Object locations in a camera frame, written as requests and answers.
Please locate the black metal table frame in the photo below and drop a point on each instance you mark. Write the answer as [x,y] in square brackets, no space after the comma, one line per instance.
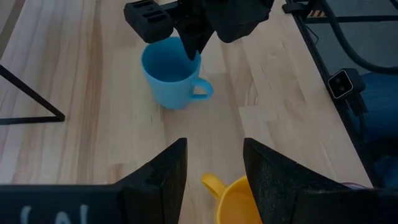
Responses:
[313,46]

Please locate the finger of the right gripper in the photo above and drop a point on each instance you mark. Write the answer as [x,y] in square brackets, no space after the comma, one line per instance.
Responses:
[194,43]
[239,18]

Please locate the small table-level camera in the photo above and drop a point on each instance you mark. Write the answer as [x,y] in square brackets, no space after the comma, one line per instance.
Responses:
[340,84]

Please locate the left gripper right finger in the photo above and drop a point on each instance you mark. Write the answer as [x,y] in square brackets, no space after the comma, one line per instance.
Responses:
[295,196]

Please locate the wooden shelf black metal legs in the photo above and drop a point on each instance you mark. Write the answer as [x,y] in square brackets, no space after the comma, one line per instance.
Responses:
[31,120]

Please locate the plain light blue mug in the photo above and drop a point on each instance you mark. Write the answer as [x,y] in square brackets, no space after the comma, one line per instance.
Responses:
[174,93]

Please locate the plain yellow mug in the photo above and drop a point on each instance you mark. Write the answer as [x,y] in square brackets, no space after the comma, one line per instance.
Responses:
[236,205]

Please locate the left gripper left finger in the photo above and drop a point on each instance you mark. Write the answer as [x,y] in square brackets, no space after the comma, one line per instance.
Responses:
[155,193]

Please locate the black hazard striped mat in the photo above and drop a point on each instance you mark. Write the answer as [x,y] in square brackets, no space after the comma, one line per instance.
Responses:
[315,14]

